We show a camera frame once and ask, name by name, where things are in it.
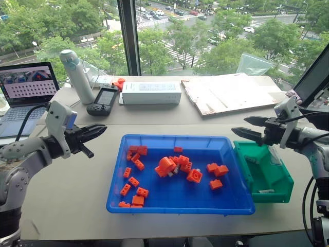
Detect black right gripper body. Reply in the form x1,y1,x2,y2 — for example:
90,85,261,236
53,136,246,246
262,116,288,147

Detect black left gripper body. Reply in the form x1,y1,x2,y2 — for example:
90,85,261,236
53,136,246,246
63,125,94,158

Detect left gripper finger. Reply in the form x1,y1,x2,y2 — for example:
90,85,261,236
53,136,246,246
80,128,107,143
78,123,107,134

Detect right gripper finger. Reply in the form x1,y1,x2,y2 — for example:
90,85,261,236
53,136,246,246
243,116,270,127
231,127,265,145

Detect long white box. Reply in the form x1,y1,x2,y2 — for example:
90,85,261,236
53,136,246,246
118,81,182,105

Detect black handheld controller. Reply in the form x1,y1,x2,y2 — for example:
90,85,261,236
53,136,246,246
86,86,120,117

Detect flat wooden board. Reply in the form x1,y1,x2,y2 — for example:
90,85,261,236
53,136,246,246
180,73,284,118

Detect purple patterned cloth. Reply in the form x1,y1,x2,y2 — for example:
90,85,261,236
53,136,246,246
284,88,303,105

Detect green plastic bin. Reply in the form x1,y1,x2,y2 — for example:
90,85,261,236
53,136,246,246
233,139,295,204

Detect white power strip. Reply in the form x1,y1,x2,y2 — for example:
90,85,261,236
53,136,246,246
86,74,112,89

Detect orange plastic part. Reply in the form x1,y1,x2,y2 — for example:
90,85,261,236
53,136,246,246
112,77,126,93

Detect white water bottle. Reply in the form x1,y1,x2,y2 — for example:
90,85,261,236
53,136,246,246
59,49,96,105

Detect black monitor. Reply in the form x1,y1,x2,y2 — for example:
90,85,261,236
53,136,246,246
292,43,329,109

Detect red plastic toy brick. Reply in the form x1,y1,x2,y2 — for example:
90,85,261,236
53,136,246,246
186,168,204,184

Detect open silver laptop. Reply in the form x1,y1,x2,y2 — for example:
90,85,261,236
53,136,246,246
0,61,61,139

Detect red plastic building brick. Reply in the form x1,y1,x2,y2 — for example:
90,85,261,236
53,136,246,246
154,156,178,179

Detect blue plastic tray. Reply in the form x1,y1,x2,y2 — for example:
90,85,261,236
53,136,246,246
105,133,256,216

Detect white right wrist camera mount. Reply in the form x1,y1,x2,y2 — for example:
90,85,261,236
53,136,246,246
273,97,301,150

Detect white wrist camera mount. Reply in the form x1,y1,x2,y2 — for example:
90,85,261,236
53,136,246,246
273,97,301,150
47,100,78,159

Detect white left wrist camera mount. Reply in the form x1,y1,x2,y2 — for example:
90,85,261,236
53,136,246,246
47,100,78,159

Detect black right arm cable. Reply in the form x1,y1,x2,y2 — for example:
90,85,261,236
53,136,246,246
278,110,329,124

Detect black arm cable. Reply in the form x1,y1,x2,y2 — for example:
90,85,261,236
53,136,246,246
278,110,329,124
14,102,50,143

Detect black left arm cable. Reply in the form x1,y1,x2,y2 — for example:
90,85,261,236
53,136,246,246
14,102,50,143

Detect white cable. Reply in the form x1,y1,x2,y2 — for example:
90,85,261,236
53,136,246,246
81,58,101,87

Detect thin black cable loop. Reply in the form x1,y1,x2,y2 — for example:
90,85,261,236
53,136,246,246
301,175,319,234

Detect dark window frame post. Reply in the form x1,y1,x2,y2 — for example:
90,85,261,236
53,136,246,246
116,0,142,77

